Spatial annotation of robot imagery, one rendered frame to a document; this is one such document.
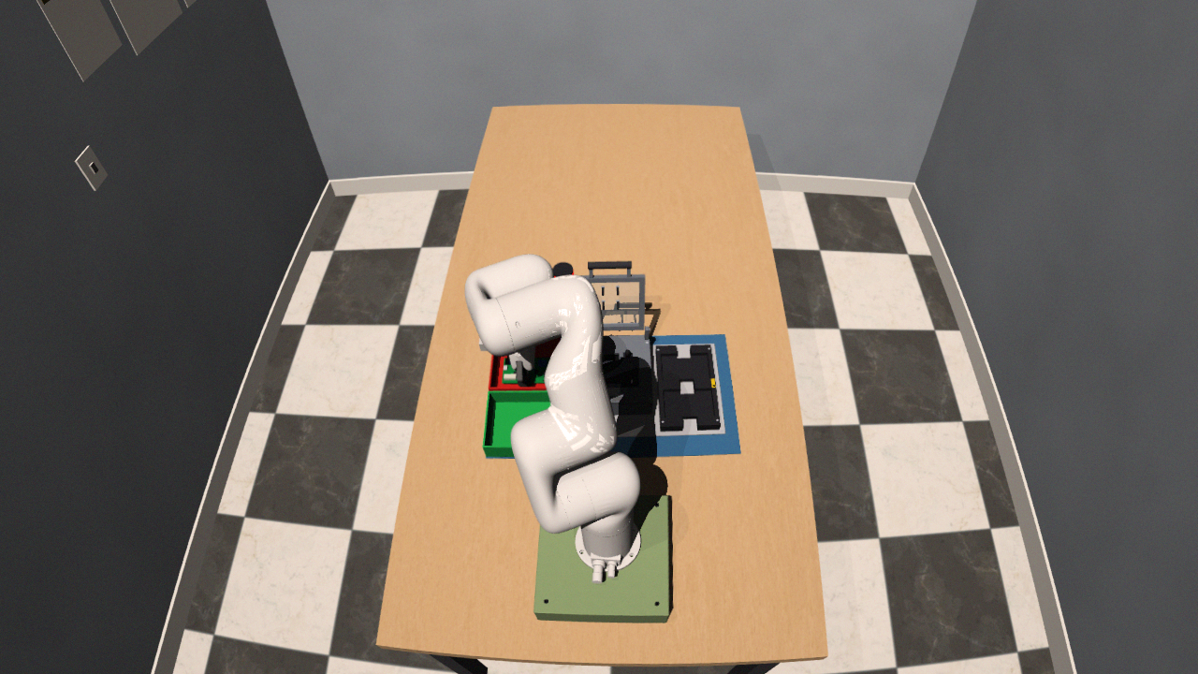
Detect green open-top bin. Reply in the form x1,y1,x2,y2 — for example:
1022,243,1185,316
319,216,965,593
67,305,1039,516
483,390,550,457

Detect red bin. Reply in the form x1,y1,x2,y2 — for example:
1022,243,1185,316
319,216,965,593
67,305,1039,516
489,338,559,391

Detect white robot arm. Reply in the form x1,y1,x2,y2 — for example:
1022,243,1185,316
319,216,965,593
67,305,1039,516
465,254,641,583

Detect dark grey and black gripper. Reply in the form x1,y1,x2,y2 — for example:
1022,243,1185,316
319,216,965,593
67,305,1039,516
509,346,536,387

